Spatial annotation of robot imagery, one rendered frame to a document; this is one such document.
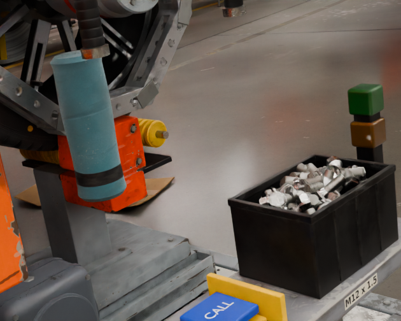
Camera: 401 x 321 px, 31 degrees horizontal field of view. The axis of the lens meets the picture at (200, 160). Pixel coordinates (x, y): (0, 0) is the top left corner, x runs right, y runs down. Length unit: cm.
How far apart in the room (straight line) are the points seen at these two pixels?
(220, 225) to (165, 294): 71
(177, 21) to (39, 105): 38
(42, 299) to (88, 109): 32
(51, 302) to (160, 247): 54
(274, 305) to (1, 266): 34
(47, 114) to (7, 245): 46
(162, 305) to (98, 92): 60
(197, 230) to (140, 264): 70
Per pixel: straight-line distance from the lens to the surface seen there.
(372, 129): 109
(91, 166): 128
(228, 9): 136
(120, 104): 145
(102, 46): 113
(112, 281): 158
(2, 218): 93
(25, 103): 132
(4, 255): 94
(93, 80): 124
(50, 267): 127
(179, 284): 168
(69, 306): 122
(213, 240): 223
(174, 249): 169
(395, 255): 106
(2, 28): 142
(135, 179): 149
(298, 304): 94
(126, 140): 146
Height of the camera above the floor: 92
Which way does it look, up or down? 18 degrees down
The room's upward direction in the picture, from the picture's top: 9 degrees counter-clockwise
